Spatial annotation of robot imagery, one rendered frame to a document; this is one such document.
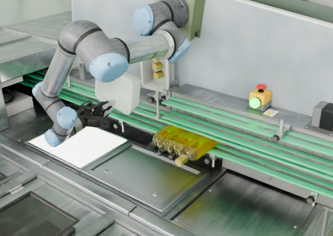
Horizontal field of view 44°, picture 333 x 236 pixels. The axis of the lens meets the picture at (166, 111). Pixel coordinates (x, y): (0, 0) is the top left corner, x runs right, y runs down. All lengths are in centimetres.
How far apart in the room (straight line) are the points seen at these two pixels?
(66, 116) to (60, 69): 20
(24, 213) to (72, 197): 20
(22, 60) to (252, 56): 126
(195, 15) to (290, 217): 92
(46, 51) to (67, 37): 110
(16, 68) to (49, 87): 81
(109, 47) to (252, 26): 68
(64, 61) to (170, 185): 68
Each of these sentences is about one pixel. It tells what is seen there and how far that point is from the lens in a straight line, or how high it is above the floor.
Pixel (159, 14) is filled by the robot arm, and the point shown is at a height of 100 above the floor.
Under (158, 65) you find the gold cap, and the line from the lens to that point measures 204.
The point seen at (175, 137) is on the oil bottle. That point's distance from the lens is 180.
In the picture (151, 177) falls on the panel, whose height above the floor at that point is 116.
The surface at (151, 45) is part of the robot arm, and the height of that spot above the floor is 118.
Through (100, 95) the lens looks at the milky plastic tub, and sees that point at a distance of 192.
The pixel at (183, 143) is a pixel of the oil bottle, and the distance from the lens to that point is 175.
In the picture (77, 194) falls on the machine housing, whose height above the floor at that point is 142.
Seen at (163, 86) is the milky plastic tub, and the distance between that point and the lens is 206.
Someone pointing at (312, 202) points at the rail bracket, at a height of 101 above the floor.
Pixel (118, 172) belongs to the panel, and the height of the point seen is 122.
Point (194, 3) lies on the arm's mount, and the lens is 180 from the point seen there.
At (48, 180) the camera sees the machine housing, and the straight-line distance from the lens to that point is 192.
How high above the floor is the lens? 228
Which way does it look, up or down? 45 degrees down
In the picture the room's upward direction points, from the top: 120 degrees counter-clockwise
